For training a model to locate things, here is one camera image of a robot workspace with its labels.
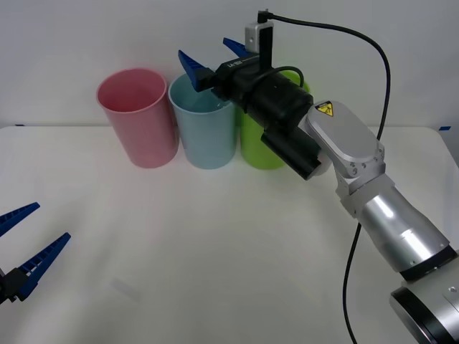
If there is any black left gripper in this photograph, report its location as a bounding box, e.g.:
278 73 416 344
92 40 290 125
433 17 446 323
0 202 72 306

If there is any pale blue plastic bin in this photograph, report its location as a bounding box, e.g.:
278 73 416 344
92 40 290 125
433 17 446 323
167 73 240 171

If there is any green plastic bin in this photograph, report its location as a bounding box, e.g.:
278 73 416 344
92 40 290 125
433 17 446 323
239 70 311 171

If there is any pale grey right wrist camera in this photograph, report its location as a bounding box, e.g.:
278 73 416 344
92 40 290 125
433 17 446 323
243 21 275 71

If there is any pink plastic bin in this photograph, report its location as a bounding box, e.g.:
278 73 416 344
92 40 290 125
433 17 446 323
95 68 179 170

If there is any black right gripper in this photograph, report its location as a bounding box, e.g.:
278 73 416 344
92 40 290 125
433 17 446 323
177 37 274 109

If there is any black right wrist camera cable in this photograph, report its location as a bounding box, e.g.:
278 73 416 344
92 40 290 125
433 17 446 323
250 9 391 344

